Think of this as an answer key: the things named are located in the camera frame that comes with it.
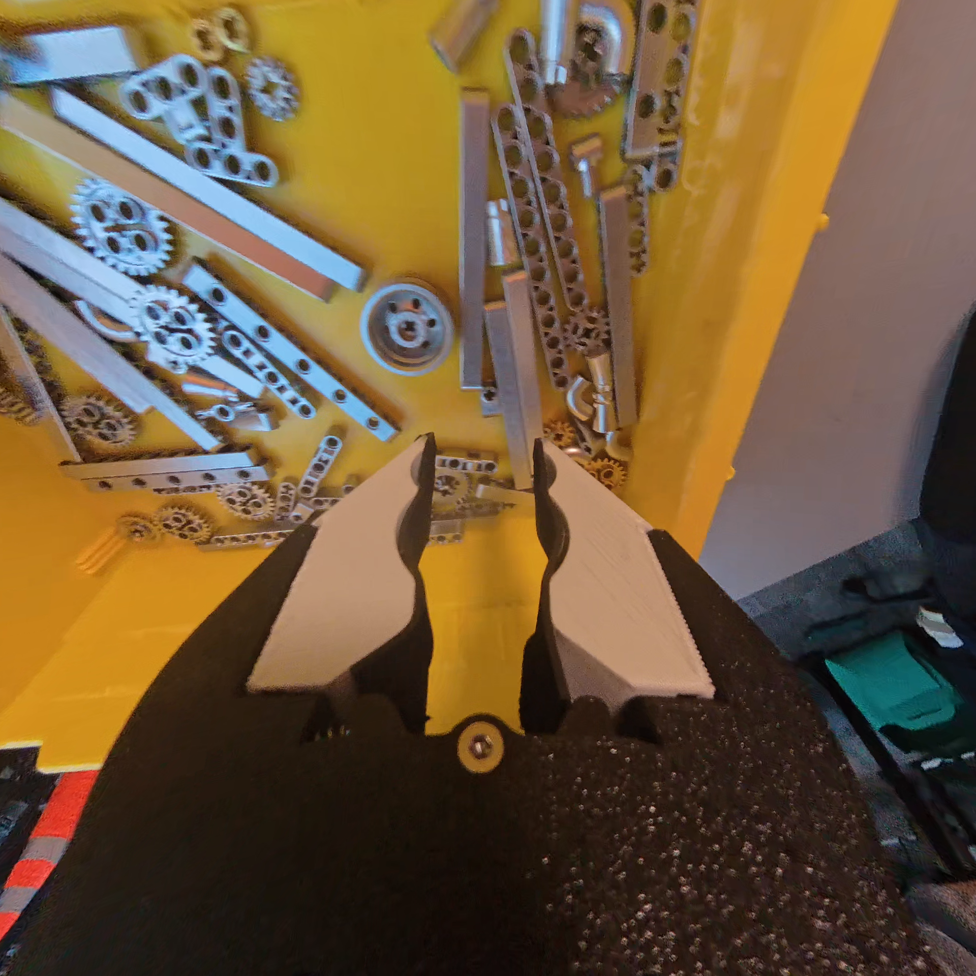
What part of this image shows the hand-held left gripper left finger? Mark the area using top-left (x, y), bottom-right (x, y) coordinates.
top-left (245, 435), bottom-right (439, 736)

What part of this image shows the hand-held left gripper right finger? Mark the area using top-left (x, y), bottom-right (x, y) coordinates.
top-left (519, 440), bottom-right (718, 736)

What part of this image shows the yellow bin with grey parts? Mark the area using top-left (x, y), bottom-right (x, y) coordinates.
top-left (1, 1), bottom-right (901, 771)

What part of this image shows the pile of grey building parts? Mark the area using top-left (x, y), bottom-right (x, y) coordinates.
top-left (1, 1), bottom-right (703, 550)

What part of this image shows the green box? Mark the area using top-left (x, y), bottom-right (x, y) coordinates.
top-left (824, 630), bottom-right (959, 736)

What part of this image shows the grey round wheel hub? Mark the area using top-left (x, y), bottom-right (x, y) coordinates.
top-left (362, 280), bottom-right (455, 375)

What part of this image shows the orange striped object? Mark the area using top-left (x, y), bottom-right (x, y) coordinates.
top-left (1, 748), bottom-right (96, 947)

